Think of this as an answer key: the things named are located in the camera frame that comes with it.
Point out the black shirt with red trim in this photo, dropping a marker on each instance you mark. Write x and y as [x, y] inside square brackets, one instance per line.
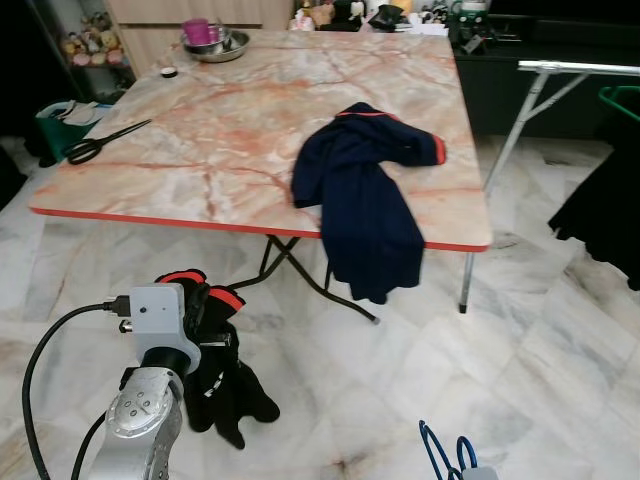
[225, 395]

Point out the blue plastic hanger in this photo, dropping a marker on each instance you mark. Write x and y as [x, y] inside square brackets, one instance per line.
[425, 440]

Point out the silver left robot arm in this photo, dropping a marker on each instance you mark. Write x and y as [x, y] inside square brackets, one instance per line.
[140, 420]

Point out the green plastic hanger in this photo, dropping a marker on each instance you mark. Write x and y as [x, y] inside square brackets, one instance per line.
[604, 95]

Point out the marble top folding table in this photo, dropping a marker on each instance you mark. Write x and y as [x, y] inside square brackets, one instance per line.
[220, 130]

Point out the navy blue shirt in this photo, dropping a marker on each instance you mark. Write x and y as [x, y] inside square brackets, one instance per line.
[360, 210]

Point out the black scissors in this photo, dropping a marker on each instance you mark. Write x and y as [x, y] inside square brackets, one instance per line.
[85, 150]

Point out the black shirt with logo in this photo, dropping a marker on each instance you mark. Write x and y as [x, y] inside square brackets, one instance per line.
[610, 210]

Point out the green bin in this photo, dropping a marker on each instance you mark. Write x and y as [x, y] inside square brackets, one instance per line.
[60, 138]

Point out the small black round lid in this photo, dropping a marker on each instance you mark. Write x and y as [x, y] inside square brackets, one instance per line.
[169, 72]

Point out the steel bowl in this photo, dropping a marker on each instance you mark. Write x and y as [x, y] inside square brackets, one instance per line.
[225, 52]

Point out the purple cup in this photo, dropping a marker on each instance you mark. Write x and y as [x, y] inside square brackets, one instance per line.
[197, 32]

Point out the light wooden cabinet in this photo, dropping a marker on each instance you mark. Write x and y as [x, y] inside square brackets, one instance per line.
[150, 12]

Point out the black TV console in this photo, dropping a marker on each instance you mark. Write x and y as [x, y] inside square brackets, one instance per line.
[560, 110]

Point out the silver metal clothes rack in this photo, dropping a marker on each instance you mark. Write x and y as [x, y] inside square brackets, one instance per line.
[580, 68]

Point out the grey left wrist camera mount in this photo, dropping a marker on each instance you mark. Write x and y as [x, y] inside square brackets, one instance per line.
[160, 320]

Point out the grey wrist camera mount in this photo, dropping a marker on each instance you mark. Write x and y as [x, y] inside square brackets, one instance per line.
[160, 320]
[478, 474]

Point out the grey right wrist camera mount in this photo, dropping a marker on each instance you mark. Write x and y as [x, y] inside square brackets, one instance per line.
[478, 474]

